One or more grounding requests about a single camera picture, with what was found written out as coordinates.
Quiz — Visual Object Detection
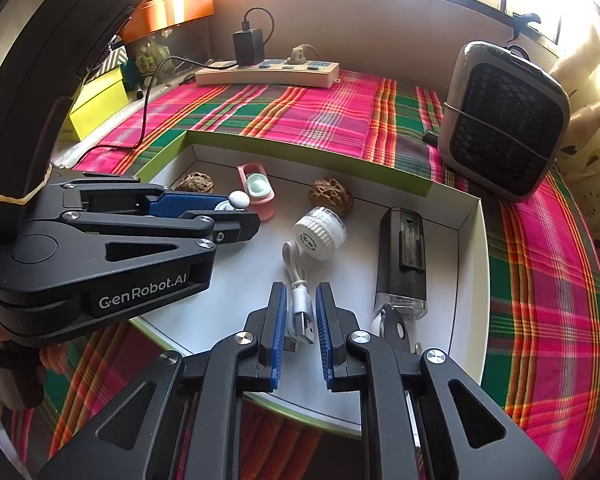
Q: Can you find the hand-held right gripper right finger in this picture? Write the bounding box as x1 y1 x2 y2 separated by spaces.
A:
315 281 563 480

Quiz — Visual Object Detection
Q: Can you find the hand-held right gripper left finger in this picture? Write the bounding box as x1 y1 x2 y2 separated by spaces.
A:
37 281 288 480

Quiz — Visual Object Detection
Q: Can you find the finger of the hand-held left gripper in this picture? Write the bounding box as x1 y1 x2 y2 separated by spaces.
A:
62 211 261 267
45 170 232 220

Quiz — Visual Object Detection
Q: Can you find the brown walnut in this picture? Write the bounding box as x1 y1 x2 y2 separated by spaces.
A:
307 177 355 218
175 172 215 195

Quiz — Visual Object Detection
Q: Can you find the white knob piece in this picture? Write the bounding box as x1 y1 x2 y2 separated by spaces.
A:
215 190 251 213

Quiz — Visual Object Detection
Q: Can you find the white usb cable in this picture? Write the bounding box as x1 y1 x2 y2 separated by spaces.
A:
281 240 317 353

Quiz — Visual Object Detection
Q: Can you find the green white cardboard box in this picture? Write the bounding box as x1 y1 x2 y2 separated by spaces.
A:
132 130 491 438

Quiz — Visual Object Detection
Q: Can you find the pink mint clip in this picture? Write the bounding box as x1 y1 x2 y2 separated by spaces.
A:
236 162 276 222

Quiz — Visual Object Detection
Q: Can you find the black round disc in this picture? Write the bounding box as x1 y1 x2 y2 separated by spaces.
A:
377 302 423 356

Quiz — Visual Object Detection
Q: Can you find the white round gadget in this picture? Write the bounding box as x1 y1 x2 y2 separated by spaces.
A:
294 205 347 262

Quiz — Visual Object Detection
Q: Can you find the black bike light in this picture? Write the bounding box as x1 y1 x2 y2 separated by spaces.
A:
372 207 427 320

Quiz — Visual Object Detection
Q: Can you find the person's left forearm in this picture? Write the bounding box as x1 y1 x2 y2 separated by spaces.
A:
0 337 48 428

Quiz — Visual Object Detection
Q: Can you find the person's left hand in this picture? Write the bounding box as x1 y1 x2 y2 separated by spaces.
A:
40 345 72 375

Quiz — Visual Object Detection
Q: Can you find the yellow rubber band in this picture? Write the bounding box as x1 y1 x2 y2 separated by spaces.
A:
0 167 53 206

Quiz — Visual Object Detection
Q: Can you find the white side table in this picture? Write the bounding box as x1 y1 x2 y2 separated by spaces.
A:
50 125 111 168

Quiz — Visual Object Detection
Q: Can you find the yellow-green box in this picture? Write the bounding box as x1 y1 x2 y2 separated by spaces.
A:
69 67 129 141

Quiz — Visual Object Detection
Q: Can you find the beige power strip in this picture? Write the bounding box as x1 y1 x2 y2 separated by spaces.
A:
195 59 341 90

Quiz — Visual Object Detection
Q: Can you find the clear jar green label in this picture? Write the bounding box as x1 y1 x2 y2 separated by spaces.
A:
134 40 173 83

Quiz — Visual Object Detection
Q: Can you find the striped box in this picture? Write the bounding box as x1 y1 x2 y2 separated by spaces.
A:
87 50 128 81

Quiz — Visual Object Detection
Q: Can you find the orange box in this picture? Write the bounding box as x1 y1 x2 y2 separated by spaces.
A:
117 0 216 43

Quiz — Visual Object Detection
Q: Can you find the grey space heater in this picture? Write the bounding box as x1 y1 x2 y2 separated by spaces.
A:
437 40 572 203

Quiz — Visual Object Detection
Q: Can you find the cream heart print curtain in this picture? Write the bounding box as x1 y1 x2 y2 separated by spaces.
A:
545 0 600 286

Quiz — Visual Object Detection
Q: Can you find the black window latch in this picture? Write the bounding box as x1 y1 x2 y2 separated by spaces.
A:
507 10 543 41

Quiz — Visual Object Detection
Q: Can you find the black charger with cable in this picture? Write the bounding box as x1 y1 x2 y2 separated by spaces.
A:
97 6 276 151

